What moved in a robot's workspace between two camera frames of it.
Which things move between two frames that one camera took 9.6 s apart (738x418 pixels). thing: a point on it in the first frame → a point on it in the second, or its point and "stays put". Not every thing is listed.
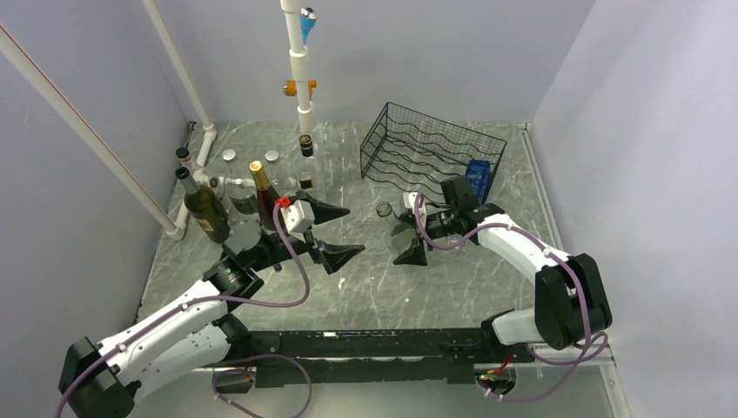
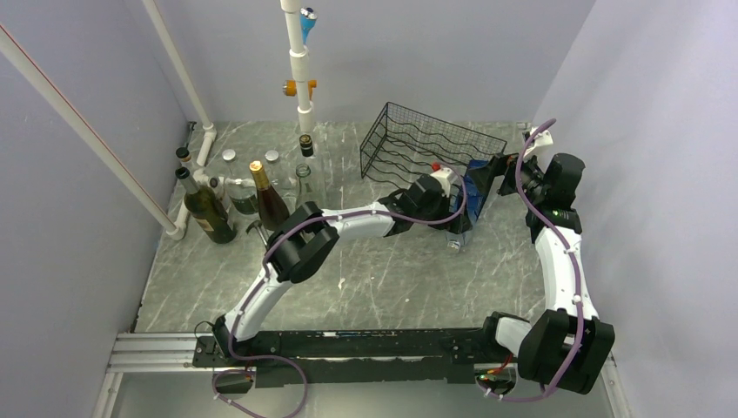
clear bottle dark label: [283, 180] stays put
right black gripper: [416, 255] → [485, 176]
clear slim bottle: [402, 236] → [303, 171]
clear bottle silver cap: [242, 190] stays put
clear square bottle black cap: [310, 170] stays put
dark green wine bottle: [206, 206] stays put
